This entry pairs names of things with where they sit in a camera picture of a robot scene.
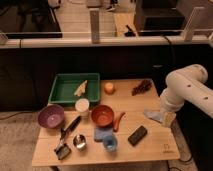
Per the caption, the black eraser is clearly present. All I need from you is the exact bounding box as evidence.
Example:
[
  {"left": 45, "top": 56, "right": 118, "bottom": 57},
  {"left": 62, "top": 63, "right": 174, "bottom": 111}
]
[{"left": 128, "top": 126, "right": 147, "bottom": 146}]

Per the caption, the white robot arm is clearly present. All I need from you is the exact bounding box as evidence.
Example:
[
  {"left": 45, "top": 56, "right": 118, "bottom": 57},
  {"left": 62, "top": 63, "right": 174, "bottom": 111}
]
[{"left": 160, "top": 64, "right": 213, "bottom": 127}]

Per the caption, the orange bowl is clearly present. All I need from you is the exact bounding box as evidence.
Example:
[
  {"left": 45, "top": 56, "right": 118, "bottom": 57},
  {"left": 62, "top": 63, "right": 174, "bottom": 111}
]
[{"left": 91, "top": 105, "right": 114, "bottom": 127}]

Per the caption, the purple bowl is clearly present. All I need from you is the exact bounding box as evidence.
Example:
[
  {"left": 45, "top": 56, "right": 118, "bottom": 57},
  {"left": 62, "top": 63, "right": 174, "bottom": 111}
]
[{"left": 38, "top": 104, "right": 64, "bottom": 129}]

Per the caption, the light blue cloth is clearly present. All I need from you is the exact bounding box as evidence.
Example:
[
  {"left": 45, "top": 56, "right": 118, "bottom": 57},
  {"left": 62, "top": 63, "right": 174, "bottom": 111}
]
[{"left": 144, "top": 110, "right": 163, "bottom": 123}]

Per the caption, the bunch of dark grapes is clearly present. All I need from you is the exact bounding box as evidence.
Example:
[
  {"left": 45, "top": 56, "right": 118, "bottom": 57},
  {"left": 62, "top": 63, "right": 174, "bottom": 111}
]
[{"left": 131, "top": 79, "right": 152, "bottom": 96}]

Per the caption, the red sausage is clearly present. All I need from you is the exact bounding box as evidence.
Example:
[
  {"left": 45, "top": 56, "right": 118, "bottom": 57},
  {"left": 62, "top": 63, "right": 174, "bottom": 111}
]
[{"left": 113, "top": 112, "right": 125, "bottom": 132}]

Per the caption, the wooden table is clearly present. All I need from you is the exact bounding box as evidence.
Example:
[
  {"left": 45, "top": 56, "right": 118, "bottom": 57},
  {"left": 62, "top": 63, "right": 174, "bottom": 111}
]
[{"left": 32, "top": 79, "right": 180, "bottom": 167}]

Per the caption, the blue cup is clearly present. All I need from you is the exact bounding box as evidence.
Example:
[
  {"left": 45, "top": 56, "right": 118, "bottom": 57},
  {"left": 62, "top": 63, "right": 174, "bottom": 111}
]
[{"left": 103, "top": 135, "right": 118, "bottom": 152}]

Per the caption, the orange fruit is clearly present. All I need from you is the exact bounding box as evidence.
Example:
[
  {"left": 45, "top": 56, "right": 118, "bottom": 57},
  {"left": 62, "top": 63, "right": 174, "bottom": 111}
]
[{"left": 104, "top": 82, "right": 115, "bottom": 94}]

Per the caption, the blue sponge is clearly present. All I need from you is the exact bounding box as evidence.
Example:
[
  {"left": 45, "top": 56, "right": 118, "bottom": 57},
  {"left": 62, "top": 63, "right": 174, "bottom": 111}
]
[{"left": 94, "top": 128, "right": 113, "bottom": 142}]

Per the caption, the white cup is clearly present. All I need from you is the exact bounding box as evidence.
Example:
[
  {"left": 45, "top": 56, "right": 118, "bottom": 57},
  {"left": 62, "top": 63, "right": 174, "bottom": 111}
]
[{"left": 75, "top": 98, "right": 89, "bottom": 116}]

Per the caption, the beige wedge in tray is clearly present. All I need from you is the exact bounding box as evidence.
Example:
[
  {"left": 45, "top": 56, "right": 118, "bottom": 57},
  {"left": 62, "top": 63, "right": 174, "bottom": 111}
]
[{"left": 74, "top": 80, "right": 87, "bottom": 97}]

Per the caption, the small metal cup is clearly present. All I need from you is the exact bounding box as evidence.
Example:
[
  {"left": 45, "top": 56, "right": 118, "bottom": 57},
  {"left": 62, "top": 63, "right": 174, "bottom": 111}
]
[{"left": 73, "top": 134, "right": 86, "bottom": 150}]

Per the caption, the green plastic tray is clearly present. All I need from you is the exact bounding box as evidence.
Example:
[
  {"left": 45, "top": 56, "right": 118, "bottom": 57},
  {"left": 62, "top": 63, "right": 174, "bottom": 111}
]
[{"left": 48, "top": 73, "right": 100, "bottom": 106}]

